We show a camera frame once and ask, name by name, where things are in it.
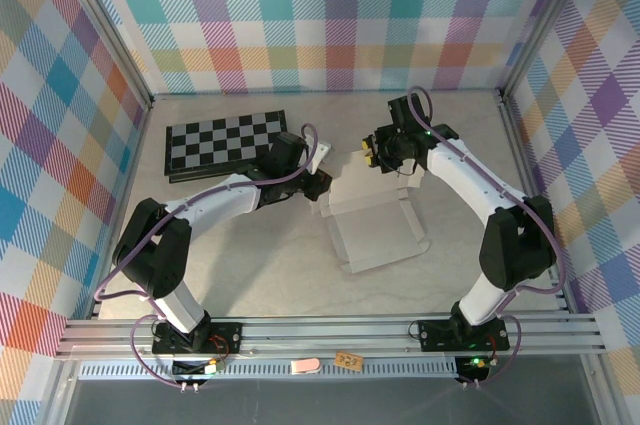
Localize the white paper box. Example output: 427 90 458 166
310 147 432 275

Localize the black grey chessboard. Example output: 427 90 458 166
163 109 290 185

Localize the pink white eraser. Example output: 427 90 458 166
290 357 321 375

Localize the small wooden tag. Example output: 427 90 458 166
333 351 362 372

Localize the left black connector board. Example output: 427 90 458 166
171 358 226 380

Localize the black connector board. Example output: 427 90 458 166
171 358 226 380
454 355 490 382

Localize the right black connector board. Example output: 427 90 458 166
454 355 490 382

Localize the aluminium frame rail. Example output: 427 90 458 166
54 314 609 361

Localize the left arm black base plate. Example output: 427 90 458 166
151 320 244 357

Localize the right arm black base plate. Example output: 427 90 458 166
417 318 511 352

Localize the grey slotted cable duct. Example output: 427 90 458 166
79 358 459 380

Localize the aluminium corner post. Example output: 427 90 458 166
498 0 599 104
47 0 155 114

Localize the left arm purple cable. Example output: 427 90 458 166
93 123 322 391

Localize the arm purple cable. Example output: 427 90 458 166
408 86 569 390
93 123 322 391

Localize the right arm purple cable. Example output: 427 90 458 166
408 86 569 390

